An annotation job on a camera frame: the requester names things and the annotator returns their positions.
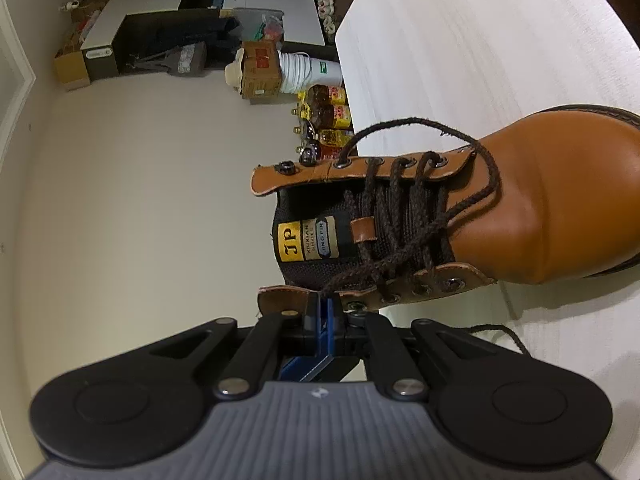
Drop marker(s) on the white plastic bucket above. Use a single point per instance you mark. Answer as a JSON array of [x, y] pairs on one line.
[[305, 72]]

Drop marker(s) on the dark brown shoelace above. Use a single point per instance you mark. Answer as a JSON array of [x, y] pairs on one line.
[[415, 240]]

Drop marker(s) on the dark hanging clothes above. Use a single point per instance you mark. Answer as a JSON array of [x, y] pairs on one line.
[[190, 30]]

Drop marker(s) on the clear plastic storage bin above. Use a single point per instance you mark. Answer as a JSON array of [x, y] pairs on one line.
[[265, 25]]

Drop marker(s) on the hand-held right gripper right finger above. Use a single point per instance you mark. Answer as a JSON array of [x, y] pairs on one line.
[[340, 330]]

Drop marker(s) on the plain cardboard box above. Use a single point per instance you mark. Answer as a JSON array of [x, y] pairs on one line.
[[72, 67]]

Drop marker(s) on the brown leather boot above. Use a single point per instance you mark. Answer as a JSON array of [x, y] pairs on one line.
[[550, 200]]

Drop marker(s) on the straw hat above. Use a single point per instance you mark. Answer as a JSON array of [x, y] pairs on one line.
[[235, 72]]

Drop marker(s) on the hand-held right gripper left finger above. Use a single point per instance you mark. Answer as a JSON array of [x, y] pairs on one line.
[[315, 320]]

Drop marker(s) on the red-print cardboard box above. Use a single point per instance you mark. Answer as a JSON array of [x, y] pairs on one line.
[[260, 72]]

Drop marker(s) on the grey hanging bag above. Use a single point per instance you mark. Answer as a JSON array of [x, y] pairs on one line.
[[190, 60]]

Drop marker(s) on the row of cooking oil bottles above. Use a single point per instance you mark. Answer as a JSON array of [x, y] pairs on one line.
[[330, 115]]

